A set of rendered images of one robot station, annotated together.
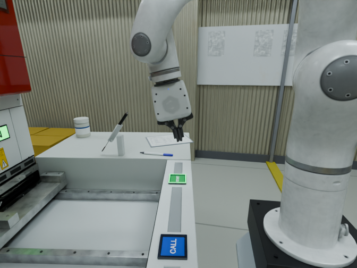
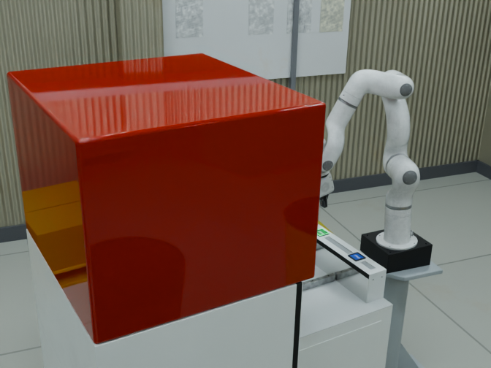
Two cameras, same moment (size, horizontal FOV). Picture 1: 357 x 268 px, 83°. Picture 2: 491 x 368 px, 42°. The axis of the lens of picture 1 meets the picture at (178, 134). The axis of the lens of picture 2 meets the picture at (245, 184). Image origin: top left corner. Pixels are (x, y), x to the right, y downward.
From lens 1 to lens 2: 251 cm
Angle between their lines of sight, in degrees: 31
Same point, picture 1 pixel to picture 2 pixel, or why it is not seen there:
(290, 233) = (392, 241)
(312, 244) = (402, 242)
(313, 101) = (400, 185)
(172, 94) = (326, 181)
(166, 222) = (343, 251)
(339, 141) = (408, 196)
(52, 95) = not seen: outside the picture
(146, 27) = (332, 158)
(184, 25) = not seen: outside the picture
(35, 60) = not seen: outside the picture
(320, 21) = (395, 147)
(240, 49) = (229, 25)
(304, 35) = (389, 149)
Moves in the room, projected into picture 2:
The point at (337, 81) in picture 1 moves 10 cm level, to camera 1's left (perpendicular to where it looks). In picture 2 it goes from (408, 179) to (390, 183)
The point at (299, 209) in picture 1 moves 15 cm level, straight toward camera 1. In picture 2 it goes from (395, 228) to (401, 243)
